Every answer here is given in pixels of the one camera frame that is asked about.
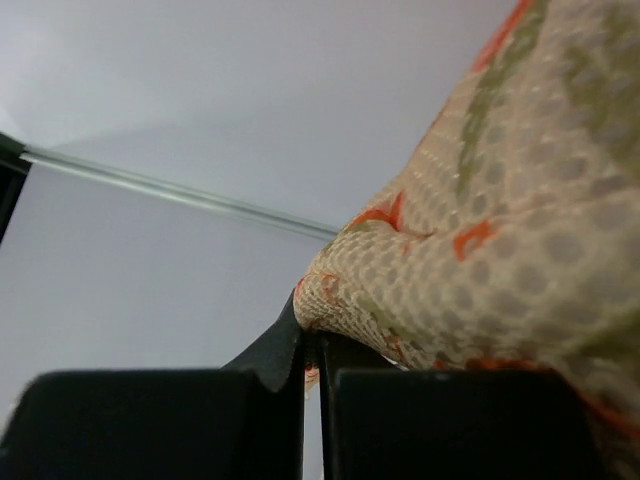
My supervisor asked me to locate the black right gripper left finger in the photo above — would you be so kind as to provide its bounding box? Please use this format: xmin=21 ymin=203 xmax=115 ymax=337
xmin=1 ymin=304 xmax=304 ymax=479

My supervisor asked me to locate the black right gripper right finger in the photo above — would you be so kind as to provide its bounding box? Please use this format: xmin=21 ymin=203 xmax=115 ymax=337
xmin=316 ymin=333 xmax=605 ymax=480

